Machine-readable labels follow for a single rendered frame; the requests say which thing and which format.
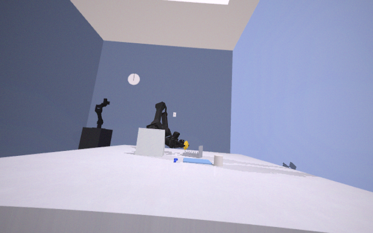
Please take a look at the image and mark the light blue flat mat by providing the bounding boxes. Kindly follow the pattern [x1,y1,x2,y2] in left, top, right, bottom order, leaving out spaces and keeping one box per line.
[183,158,212,165]

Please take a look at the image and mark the yellow plate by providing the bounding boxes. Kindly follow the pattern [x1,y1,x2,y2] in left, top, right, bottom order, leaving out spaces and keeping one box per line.
[184,141,189,150]

